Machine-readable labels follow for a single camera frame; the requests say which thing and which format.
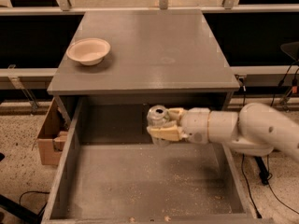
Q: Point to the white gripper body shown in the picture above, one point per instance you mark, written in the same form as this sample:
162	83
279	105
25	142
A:
195	123

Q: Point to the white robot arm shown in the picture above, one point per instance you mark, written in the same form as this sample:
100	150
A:
256	130

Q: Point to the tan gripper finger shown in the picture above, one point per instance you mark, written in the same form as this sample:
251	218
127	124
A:
173	133
176	113

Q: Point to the grey open top drawer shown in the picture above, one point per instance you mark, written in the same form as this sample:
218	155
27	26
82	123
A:
111	173

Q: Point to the brown cardboard box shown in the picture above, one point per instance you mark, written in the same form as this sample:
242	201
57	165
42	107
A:
52	136

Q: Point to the metal railing frame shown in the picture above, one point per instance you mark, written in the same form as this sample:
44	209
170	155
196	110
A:
146	0

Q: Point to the white paper bowl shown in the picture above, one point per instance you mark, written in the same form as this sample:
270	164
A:
88	51

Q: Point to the grey cabinet counter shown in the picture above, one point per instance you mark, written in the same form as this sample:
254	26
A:
161	56

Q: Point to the black floor stand bar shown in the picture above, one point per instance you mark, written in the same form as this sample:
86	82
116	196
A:
264	174

